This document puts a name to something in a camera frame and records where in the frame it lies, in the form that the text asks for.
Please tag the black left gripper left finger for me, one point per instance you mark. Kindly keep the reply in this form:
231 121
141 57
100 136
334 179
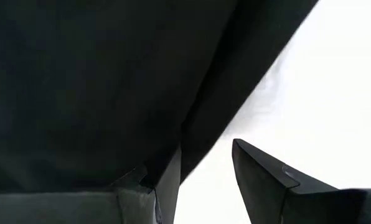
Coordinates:
64 208

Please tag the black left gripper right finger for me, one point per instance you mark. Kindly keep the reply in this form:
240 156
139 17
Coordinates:
297 205

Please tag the black garment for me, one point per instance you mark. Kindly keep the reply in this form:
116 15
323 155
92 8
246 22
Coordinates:
95 93

